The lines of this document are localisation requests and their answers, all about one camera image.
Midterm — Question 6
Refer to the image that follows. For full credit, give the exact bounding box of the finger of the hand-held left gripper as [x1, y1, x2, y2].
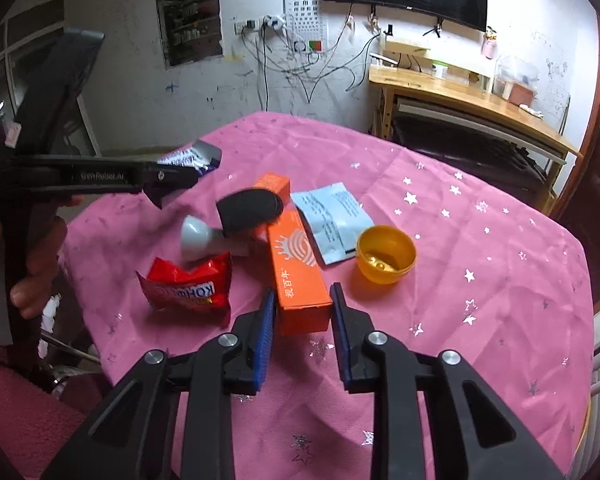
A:
[62, 159, 204, 210]

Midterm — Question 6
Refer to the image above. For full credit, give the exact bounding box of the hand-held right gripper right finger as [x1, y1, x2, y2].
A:
[329, 282, 567, 480]

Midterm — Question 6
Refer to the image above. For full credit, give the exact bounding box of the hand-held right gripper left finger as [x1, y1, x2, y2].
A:
[40, 287, 281, 480]

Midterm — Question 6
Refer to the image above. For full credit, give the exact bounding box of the purple and silver wrapper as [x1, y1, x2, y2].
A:
[156, 140, 223, 176]

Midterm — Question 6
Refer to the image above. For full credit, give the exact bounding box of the long orange box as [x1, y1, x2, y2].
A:
[267, 212, 334, 337]

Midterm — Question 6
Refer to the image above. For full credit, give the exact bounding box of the person's left hand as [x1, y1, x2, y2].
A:
[9, 195, 84, 320]

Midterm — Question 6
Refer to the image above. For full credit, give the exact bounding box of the dark glass door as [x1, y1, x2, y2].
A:
[0, 0, 102, 162]

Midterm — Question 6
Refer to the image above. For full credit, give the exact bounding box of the red snack packet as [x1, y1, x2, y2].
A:
[135, 252, 233, 314]

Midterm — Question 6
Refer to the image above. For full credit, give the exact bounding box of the orange plastic capsule half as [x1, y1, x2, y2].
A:
[355, 224, 417, 285]

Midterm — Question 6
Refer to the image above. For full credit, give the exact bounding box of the blue and white sachet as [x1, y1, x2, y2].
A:
[290, 183, 375, 266]

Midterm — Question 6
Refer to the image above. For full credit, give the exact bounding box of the pink star-print tablecloth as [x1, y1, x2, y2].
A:
[60, 111, 597, 480]

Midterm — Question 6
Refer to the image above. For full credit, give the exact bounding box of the small orange box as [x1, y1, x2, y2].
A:
[253, 173, 291, 202]

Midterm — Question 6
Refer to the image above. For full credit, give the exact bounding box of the eye chart poster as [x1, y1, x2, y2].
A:
[283, 0, 326, 54]

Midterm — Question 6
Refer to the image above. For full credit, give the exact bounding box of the wooden desk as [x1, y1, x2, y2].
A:
[368, 38, 584, 212]

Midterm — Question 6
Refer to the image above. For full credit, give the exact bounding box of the clear plastic storage box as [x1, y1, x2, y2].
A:
[494, 53, 540, 104]

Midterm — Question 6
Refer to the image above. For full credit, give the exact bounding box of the pink bottle with toy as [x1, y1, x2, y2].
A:
[482, 25, 499, 60]

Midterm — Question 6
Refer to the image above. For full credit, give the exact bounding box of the black sponge brush grey handle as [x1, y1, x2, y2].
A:
[181, 187, 284, 262]

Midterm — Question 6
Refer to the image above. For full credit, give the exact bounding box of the wall niche with shelves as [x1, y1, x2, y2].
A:
[155, 0, 225, 69]

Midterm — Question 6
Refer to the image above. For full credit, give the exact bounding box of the tangle of cables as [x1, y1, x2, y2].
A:
[239, 4, 397, 112]

